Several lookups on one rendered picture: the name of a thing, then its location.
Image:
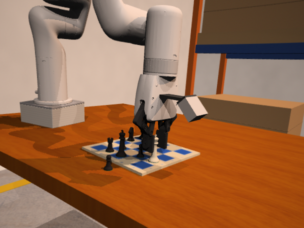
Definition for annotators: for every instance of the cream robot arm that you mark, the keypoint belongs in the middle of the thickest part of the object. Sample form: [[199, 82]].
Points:
[[158, 30]]

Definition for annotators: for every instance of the blue and cream chessboard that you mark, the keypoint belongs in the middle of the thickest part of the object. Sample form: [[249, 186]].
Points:
[[173, 154]]

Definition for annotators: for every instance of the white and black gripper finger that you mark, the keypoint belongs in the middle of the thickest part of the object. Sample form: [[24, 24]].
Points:
[[162, 132], [140, 120]]

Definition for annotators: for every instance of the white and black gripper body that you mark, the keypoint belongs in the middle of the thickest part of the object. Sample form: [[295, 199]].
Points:
[[149, 88]]

